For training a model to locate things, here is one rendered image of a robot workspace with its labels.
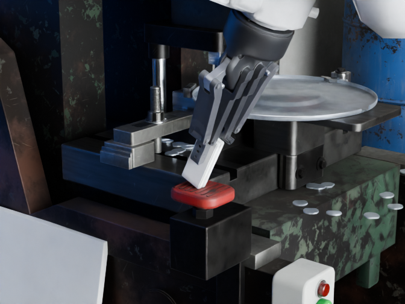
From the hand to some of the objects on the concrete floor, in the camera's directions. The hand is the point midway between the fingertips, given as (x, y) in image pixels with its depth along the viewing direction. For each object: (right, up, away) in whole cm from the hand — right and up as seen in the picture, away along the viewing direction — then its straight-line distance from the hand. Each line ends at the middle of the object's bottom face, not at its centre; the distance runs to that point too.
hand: (202, 159), depth 107 cm
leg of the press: (-25, -67, +50) cm, 87 cm away
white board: (-38, -66, +52) cm, 92 cm away
